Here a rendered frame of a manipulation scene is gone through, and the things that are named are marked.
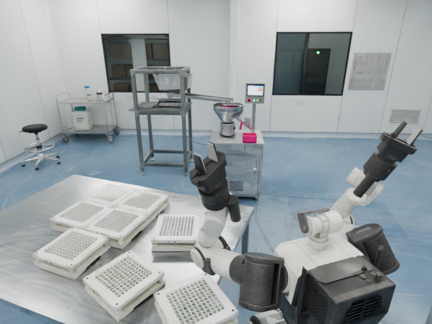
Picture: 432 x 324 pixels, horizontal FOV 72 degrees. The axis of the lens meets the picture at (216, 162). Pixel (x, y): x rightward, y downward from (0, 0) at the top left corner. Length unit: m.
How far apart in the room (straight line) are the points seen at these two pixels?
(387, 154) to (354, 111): 5.48
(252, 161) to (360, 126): 3.69
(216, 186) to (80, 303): 0.86
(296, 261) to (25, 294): 1.15
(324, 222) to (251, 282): 0.28
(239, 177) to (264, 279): 2.70
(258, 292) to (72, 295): 0.87
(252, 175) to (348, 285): 2.72
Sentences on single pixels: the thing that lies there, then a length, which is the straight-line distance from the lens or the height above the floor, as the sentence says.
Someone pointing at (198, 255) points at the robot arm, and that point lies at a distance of 1.11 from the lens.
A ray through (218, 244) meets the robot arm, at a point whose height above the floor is 1.13.
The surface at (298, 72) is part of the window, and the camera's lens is 6.19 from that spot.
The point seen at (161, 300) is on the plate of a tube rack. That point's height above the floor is 0.90.
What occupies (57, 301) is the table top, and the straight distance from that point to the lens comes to 1.51.
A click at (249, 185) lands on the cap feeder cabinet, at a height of 0.23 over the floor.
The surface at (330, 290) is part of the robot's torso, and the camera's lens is 0.90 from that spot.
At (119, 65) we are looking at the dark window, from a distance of 6.48.
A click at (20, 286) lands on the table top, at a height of 0.83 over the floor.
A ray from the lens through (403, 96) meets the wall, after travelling 6.96.
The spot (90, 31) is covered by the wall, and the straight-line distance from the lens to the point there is 6.64.
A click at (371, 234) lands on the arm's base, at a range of 1.12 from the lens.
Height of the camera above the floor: 1.83
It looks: 22 degrees down
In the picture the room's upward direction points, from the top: straight up
